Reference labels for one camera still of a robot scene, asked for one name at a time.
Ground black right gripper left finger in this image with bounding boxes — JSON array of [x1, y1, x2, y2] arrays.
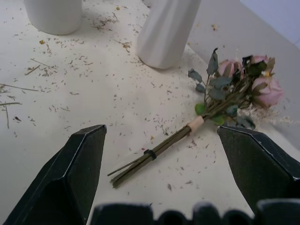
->
[[3, 124, 108, 225]]

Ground white ribbed ceramic vase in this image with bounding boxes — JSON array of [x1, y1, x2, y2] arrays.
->
[[136, 0, 201, 70]]

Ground white round ceramic vase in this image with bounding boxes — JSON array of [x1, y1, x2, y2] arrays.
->
[[24, 0, 83, 36]]

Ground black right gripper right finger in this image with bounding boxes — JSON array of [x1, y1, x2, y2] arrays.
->
[[217, 125, 300, 216]]

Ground pink dried rose bouquet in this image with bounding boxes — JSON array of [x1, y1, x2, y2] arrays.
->
[[107, 48, 285, 190]]

